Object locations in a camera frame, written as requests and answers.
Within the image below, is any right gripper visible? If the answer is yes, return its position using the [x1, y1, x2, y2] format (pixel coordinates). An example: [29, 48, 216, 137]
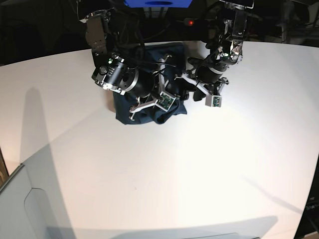
[92, 53, 173, 121]

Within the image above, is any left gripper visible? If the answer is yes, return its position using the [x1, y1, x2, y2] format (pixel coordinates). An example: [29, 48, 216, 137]
[176, 58, 229, 102]

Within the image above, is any dark blue T-shirt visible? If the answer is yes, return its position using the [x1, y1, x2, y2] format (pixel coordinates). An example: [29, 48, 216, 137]
[113, 42, 188, 125]

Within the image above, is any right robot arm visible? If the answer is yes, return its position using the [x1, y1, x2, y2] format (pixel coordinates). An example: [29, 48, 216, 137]
[84, 9, 177, 120]

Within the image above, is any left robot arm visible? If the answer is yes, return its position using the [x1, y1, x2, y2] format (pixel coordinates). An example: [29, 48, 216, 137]
[176, 0, 255, 107]

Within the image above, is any black power strip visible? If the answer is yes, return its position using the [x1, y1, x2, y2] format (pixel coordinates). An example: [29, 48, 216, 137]
[183, 18, 210, 27]

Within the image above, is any blue box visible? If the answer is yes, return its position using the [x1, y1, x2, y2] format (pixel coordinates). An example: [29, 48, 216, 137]
[124, 0, 192, 8]

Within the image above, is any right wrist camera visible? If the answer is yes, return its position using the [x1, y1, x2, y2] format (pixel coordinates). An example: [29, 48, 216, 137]
[155, 91, 176, 112]

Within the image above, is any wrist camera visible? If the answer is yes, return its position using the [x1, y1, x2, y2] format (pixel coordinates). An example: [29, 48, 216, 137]
[205, 95, 222, 108]
[155, 91, 176, 112]

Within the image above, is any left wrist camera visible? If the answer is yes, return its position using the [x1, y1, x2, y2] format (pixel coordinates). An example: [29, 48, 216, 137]
[205, 95, 222, 108]

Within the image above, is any white aluminium post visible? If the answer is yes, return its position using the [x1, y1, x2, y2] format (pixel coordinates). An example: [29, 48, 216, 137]
[143, 7, 168, 18]

